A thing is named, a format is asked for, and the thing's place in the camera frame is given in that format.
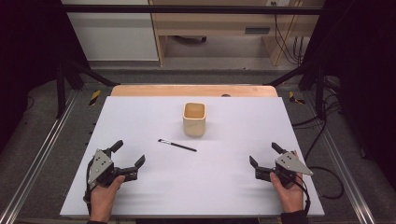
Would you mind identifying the yellow black tape strip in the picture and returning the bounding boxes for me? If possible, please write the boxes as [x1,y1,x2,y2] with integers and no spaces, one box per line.
[88,89,103,106]
[288,91,307,105]

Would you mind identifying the white board sheet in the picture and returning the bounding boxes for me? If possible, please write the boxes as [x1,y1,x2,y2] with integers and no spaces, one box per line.
[59,95,325,218]

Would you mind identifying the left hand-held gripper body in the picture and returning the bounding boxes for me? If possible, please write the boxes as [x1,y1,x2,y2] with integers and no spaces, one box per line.
[87,148,127,189]

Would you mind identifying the person's right hand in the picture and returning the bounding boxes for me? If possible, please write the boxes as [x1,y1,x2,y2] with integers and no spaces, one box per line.
[269,150,305,215]

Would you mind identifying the black hanging cables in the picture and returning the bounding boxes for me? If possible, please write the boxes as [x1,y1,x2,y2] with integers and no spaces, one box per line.
[272,1,308,67]

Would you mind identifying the cream square cup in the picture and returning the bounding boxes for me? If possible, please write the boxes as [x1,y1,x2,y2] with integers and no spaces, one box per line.
[181,102,207,138]

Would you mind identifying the right hand-held gripper cable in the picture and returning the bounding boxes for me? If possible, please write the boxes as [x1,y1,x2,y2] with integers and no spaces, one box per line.
[295,166,346,217]

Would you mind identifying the white cabinet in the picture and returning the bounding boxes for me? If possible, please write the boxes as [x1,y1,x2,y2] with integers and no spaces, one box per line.
[61,0,160,63]

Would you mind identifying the dark curtain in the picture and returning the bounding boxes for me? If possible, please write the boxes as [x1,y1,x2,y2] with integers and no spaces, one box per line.
[302,0,396,189]
[0,0,92,154]

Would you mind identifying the black horizontal frame bar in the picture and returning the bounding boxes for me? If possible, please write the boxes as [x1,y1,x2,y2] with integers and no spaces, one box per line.
[61,4,325,16]

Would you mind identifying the aluminium floor rail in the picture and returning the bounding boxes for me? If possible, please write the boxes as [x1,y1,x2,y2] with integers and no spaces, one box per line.
[303,91,378,224]
[0,90,80,224]

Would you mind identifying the wooden desk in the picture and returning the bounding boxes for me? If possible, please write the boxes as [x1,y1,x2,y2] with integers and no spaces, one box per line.
[148,0,326,67]

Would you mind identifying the grey desk handle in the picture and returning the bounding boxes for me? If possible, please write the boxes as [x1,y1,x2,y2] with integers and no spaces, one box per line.
[244,26,272,35]

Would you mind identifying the black metal frame stand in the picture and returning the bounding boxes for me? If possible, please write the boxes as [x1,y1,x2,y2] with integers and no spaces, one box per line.
[264,60,329,121]
[55,58,121,119]

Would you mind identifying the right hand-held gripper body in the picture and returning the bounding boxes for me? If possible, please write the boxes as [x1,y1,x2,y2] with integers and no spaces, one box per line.
[270,150,315,189]

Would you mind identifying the wooden table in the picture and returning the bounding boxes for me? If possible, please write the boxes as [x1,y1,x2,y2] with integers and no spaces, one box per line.
[110,84,279,98]

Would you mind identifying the black floor cables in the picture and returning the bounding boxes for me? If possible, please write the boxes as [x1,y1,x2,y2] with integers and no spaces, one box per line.
[290,76,344,162]

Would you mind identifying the person's left hand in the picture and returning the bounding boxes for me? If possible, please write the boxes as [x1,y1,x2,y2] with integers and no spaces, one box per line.
[89,175,126,222]

